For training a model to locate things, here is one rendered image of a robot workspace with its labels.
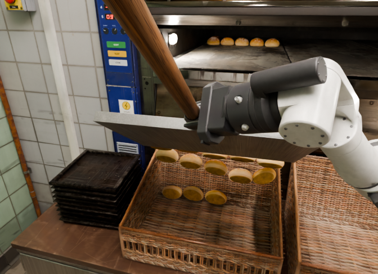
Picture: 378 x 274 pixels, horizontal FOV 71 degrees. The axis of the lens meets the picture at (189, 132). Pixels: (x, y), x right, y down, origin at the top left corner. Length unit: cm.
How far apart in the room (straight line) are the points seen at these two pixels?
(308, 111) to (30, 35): 138
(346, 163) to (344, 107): 9
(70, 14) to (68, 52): 17
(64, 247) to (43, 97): 79
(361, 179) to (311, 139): 17
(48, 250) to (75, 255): 11
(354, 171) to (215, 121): 24
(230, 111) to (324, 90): 14
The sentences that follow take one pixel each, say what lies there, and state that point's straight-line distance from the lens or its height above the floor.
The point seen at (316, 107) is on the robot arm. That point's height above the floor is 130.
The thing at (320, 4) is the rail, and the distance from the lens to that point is 98.
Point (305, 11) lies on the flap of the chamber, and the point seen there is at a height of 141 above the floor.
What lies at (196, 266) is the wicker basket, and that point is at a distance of 102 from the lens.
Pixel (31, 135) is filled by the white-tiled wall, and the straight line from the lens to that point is 179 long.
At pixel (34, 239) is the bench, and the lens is 130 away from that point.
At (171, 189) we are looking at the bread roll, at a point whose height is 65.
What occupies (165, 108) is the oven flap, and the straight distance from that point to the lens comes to 125.
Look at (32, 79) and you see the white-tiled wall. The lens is 162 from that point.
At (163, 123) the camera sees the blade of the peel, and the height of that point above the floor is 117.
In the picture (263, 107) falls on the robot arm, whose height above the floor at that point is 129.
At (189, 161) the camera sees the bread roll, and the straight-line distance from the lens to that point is 109.
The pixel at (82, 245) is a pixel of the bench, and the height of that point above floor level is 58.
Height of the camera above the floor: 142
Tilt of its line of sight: 25 degrees down
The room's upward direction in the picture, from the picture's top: straight up
